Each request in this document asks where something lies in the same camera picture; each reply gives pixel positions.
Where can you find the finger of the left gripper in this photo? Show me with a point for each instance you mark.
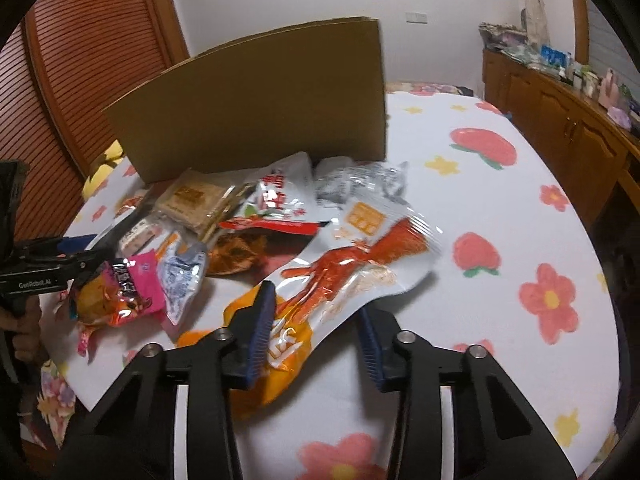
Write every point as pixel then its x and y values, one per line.
pixel 75 244
pixel 68 267

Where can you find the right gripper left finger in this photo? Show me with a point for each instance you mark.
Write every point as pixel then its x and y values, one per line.
pixel 130 433

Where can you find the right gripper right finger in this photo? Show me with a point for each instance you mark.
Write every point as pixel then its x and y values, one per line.
pixel 497 433

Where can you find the pink chicken snack packet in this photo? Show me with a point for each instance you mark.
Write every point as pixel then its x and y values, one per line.
pixel 123 290

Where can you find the orange chicken feet snack bag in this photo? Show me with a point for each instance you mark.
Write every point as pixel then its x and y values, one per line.
pixel 372 250

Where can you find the silver foil snack packet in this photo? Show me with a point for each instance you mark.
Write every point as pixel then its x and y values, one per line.
pixel 337 179

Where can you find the amber foil candy wrapper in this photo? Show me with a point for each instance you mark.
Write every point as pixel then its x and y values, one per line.
pixel 236 252

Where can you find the left hand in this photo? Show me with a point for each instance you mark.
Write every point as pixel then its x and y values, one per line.
pixel 26 329

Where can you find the small white biscuit packet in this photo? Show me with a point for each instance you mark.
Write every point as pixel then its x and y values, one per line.
pixel 148 233

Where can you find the yellow pikachu plush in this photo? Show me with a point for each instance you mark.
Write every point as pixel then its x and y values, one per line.
pixel 101 168

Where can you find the white blue small snack packet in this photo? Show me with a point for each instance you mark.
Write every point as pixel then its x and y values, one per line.
pixel 181 273

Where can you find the brown cracker pack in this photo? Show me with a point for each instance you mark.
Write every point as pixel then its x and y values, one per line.
pixel 194 199

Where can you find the wooden louvered wardrobe door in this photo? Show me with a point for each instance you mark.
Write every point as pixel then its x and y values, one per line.
pixel 65 61

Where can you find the white red snack bag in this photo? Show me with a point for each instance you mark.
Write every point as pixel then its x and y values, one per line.
pixel 284 199

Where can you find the wooden sideboard cabinet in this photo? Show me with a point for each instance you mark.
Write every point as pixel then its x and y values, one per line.
pixel 587 153

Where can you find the brown cardboard box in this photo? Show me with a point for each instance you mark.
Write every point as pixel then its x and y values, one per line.
pixel 316 87

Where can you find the floral bed sheet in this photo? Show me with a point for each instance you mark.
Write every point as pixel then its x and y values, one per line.
pixel 421 88

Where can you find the pink bottle on cabinet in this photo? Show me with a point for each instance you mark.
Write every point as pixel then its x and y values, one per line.
pixel 609 91

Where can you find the blue box on cabinet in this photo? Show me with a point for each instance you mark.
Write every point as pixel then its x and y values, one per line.
pixel 553 57

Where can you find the folded patterned cloth pile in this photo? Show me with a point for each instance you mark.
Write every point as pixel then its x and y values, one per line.
pixel 498 37

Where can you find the grey window blind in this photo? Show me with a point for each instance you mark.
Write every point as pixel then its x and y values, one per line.
pixel 607 52

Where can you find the white wall switch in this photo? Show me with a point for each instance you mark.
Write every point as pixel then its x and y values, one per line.
pixel 416 18

